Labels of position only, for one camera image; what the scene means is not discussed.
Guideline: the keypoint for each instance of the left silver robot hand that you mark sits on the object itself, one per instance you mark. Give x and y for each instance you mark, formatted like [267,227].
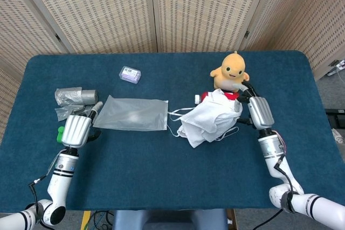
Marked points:
[75,130]

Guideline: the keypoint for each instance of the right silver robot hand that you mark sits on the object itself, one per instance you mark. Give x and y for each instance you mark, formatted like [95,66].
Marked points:
[261,112]

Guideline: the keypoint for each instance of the white translucent plastic bag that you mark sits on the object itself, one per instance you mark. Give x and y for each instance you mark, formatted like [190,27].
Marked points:
[129,114]

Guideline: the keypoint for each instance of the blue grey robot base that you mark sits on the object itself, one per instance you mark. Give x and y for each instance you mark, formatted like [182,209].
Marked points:
[161,219]

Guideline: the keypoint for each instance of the grey foil-wrapped roll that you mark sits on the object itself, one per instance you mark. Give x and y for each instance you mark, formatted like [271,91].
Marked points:
[89,97]

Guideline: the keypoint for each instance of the green toy block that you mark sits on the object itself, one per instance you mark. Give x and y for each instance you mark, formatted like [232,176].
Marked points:
[59,135]

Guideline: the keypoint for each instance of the red juice bottle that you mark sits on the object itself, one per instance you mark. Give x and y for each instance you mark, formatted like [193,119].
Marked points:
[231,96]

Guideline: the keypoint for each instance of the yellow plush toy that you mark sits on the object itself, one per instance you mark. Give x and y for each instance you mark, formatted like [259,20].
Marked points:
[230,68]

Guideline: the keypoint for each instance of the black equipment base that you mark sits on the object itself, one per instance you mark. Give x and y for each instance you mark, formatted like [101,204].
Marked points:
[335,112]

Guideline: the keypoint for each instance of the wicker folding screen panel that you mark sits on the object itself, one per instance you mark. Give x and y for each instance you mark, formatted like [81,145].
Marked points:
[310,20]
[205,12]
[27,20]
[6,100]
[102,12]

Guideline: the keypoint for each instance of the clear purple plastic box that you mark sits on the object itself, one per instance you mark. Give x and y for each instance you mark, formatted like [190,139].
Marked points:
[130,74]

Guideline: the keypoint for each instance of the white sneaker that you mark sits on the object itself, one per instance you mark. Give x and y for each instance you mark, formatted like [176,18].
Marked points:
[338,137]

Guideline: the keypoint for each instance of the yellow flat bar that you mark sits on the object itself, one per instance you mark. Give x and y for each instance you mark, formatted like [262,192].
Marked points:
[85,220]

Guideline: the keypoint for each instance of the white power strip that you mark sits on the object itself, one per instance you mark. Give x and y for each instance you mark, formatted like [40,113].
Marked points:
[340,65]

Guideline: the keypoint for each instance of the blue tablecloth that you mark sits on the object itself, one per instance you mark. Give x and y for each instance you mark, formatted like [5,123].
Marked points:
[161,181]

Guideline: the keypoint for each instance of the wooden table leg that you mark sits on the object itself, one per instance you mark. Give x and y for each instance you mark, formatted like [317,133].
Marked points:
[231,219]

